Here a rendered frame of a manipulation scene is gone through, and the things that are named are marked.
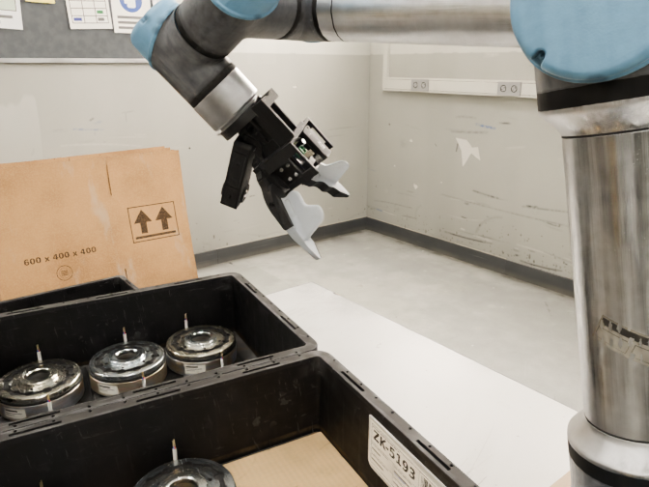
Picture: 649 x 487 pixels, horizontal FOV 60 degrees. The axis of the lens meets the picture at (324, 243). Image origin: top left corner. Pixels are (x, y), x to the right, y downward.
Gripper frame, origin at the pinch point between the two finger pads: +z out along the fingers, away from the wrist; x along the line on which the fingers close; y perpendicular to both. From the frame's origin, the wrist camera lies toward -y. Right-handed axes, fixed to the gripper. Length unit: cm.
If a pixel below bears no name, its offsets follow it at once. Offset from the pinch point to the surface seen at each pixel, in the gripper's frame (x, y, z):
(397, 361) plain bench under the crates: 11.3, -19.7, 35.6
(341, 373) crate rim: -22.1, 3.6, 6.7
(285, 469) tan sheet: -30.4, -4.9, 9.7
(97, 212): 135, -206, -24
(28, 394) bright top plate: -29.6, -30.6, -13.7
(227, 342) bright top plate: -10.8, -20.9, 2.7
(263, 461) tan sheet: -30.0, -7.2, 8.0
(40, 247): 105, -219, -31
